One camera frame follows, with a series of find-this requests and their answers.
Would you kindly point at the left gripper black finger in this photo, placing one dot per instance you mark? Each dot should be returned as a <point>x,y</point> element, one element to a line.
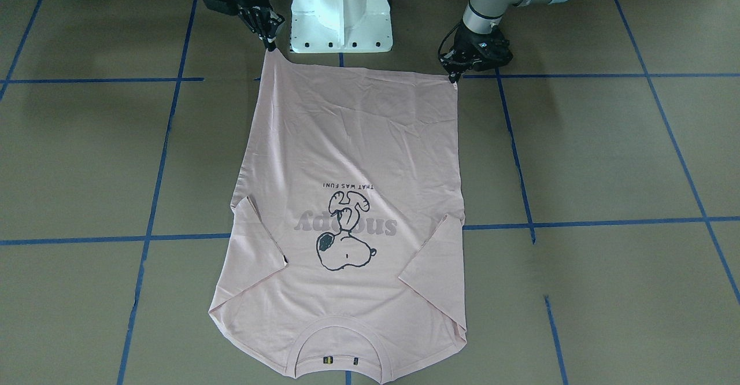
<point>453,76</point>

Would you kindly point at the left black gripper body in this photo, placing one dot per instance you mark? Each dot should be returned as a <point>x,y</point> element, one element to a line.
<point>469,40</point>

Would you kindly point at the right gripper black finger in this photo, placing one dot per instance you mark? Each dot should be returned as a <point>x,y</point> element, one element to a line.
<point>269,40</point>

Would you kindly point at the pink Snoopy t-shirt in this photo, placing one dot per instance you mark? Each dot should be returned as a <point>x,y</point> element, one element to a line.
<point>346,248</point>

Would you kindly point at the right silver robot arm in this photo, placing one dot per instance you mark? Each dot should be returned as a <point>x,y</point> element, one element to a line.
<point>258,15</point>

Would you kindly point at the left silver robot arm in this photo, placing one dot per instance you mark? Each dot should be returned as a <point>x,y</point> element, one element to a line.
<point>481,15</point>

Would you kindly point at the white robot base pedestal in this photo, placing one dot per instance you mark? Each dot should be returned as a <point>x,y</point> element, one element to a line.
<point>340,26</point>

